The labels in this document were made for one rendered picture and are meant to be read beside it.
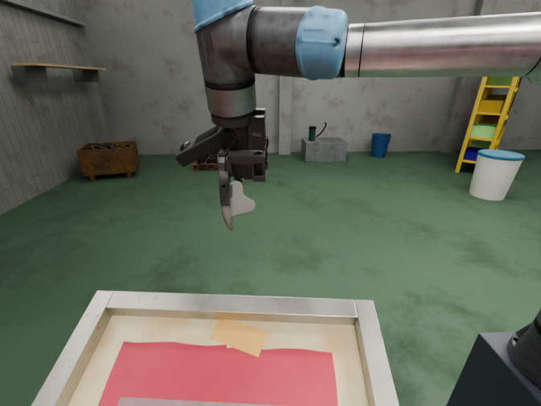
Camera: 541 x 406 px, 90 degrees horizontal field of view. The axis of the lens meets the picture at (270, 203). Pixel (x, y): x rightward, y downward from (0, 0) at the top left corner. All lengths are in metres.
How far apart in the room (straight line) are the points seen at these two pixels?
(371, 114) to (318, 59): 7.24
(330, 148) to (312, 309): 5.92
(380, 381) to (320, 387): 0.10
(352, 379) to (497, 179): 4.95
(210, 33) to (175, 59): 6.81
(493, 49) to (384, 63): 0.13
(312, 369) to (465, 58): 0.55
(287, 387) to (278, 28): 0.55
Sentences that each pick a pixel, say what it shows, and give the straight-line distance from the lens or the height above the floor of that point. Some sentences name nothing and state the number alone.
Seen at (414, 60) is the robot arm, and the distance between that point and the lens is 0.48.
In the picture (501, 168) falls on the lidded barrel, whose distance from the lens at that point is 5.32.
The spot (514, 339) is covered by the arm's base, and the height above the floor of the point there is 1.22.
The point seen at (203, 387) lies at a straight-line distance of 0.59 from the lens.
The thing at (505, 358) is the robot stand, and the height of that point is 1.20.
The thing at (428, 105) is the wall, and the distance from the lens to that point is 8.21.
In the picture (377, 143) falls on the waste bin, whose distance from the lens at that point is 7.11.
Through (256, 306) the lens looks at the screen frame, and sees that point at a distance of 0.59.
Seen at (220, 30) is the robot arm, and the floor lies 1.78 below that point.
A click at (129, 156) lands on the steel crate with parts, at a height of 0.42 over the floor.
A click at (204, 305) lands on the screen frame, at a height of 1.31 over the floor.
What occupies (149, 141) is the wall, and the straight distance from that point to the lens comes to 7.60.
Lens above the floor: 1.73
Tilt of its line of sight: 24 degrees down
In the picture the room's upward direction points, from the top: straight up
